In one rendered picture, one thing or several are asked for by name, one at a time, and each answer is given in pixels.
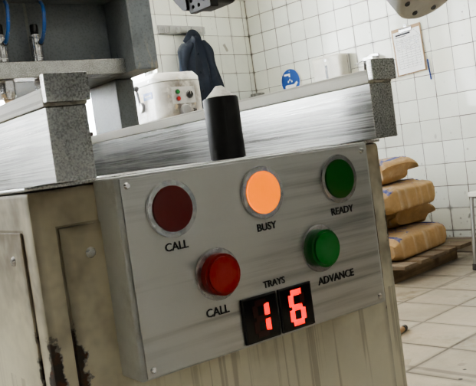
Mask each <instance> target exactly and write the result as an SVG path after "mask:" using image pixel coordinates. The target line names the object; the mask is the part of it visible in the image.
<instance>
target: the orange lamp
mask: <svg viewBox="0 0 476 386"><path fill-rule="evenodd" d="M280 196H281V190H280V186H279V184H278V182H277V179H276V178H275V177H274V176H273V175H272V174H271V173H269V172H265V171H262V172H257V173H255V174H254V175H252V177H251V178H250V180H249V182H248V186H247V198H248V202H249V204H250V206H251V207H252V208H253V209H254V210H255V211H256V212H258V213H262V214H267V213H269V212H271V211H273V210H274V209H275V208H276V207H277V204H278V202H279V200H280Z"/></svg>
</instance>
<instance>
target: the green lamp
mask: <svg viewBox="0 0 476 386"><path fill-rule="evenodd" d="M353 183H354V175H353V170H352V169H351V167H350V165H349V164H348V163H347V162H346V161H344V160H342V159H336V160H334V161H332V162H331V163H330V164H329V166H328V167H327V171H326V184H327V188H328V190H329V192H330V193H331V194H332V195H333V196H334V197H336V198H345V197H346V196H347V195H348V194H349V193H350V192H351V191H352V189H353Z"/></svg>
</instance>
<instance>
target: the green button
mask: <svg viewBox="0 0 476 386"><path fill-rule="evenodd" d="M339 254H340V242H339V240H338V237H337V236H336V235H335V233H334V232H332V231H330V230H327V229H320V230H317V231H314V232H313V233H312V234H311V236H310V237H309V240H308V242H307V255H308V257H309V259H310V262H311V263H312V264H314V265H315V266H317V267H330V266H332V265H333V264H335V262H336V260H337V259H338V256H339Z"/></svg>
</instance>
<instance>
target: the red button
mask: <svg viewBox="0 0 476 386"><path fill-rule="evenodd" d="M240 277H241V271H240V266H239V264H238V261H237V260H236V259H235V258H234V257H233V256H232V255H230V254H221V253H218V254H213V255H211V256H210V257H209V258H208V259H207V260H206V261H205V262H204V264H203V266H202V272H201V278H202V284H203V286H204V287H205V289H206V290H207V291H208V292H210V293H211V294H214V295H218V296H227V295H228V294H230V293H232V292H233V291H234V290H235V289H236V287H237V286H238V284H239V281H240Z"/></svg>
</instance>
